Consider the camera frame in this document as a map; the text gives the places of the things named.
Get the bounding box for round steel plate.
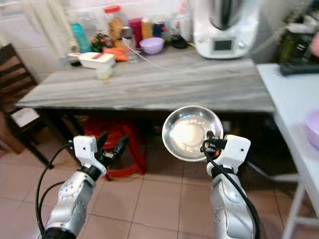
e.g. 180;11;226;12
161;105;224;162

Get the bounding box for red plastic stool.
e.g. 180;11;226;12
82;118;148;180

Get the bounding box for small pale green cup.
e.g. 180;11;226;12
95;66;115;82

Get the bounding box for grey top dark leg table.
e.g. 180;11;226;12
14;47;278;170

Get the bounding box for white plastic slicer box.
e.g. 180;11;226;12
68;52;117;70

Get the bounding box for white table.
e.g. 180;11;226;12
256;63;319;239

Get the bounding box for orange carrot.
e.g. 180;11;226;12
102;47;129;63

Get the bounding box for large purple bowl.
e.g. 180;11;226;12
305;109;319;150

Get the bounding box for teal plastic bottle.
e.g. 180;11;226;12
71;22;92;55

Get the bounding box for small purple bowl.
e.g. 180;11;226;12
139;37;165;56

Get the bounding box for white kitchen mixer appliance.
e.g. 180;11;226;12
191;0;261;60

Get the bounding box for dark wooden chair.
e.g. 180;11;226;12
0;43;31;156

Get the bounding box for black remote control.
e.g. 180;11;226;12
279;62;319;77

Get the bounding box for red lid clear jar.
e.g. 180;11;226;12
103;4;129;49

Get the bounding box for magenta plastic cup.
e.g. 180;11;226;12
128;18;144;48

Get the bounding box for orange spice jar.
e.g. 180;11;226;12
141;18;154;41

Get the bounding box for blue small container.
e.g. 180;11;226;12
152;21;166;38

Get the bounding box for dark green bottles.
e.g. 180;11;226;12
276;22;319;66

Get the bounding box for white curtain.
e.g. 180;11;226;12
19;0;68;61

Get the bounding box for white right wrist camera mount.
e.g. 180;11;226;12
218;134;252;173

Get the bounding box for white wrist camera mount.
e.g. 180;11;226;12
218;134;252;173
73;135;106;178

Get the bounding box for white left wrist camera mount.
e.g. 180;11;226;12
73;135;106;178

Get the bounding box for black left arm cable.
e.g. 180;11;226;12
35;141;76;236

